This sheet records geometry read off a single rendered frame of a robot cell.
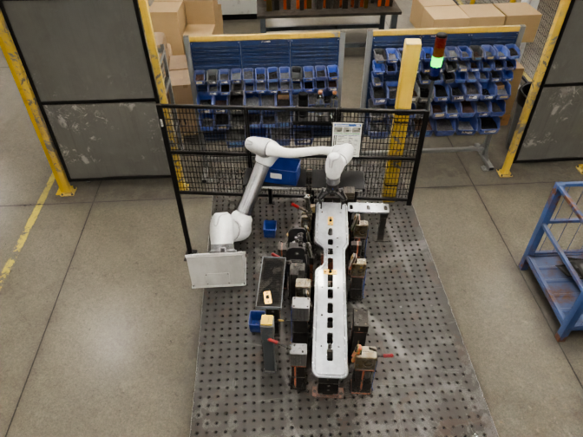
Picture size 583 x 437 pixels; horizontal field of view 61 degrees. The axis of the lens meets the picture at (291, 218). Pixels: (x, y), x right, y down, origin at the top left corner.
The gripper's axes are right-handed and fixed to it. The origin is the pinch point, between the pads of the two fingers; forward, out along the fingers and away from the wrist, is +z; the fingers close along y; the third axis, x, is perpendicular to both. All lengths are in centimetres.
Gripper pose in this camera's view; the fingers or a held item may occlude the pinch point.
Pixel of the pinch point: (330, 205)
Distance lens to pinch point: 328.2
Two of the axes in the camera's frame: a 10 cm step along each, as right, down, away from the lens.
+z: 0.1, 7.4, 6.7
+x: -0.6, 6.7, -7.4
